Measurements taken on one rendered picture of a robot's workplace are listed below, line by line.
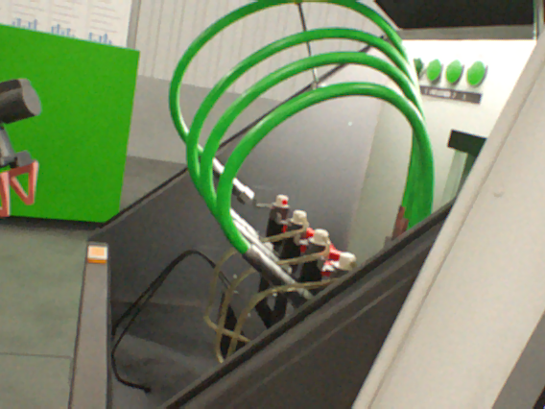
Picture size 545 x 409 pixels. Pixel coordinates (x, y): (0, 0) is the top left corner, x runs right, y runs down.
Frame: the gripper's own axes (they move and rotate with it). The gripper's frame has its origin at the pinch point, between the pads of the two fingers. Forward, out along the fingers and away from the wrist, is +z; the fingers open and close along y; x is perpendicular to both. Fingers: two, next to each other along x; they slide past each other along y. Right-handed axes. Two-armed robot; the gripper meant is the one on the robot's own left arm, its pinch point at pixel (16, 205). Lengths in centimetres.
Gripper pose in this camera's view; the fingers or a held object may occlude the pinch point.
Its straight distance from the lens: 113.4
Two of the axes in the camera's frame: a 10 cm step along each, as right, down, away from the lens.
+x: -9.6, 2.6, 1.0
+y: 0.4, -2.2, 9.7
